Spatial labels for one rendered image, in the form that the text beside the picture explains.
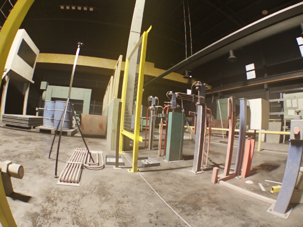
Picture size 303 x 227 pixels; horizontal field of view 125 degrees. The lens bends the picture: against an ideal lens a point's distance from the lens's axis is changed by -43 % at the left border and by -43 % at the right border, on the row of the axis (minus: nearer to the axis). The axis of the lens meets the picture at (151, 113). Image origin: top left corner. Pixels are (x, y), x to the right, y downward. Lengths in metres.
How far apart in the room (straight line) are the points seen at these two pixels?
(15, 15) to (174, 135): 2.18
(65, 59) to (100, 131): 10.88
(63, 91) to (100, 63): 4.76
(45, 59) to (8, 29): 14.54
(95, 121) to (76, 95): 6.90
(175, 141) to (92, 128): 2.80
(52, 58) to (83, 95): 5.83
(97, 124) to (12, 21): 4.01
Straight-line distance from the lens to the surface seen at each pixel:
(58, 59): 14.55
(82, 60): 13.96
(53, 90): 11.55
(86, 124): 4.31
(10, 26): 0.56
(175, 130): 2.18
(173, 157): 2.24
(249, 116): 1.88
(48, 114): 5.04
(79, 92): 11.02
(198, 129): 1.76
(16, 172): 1.08
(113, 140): 2.72
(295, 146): 1.08
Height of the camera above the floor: 0.61
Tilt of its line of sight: 4 degrees up
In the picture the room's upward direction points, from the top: 4 degrees clockwise
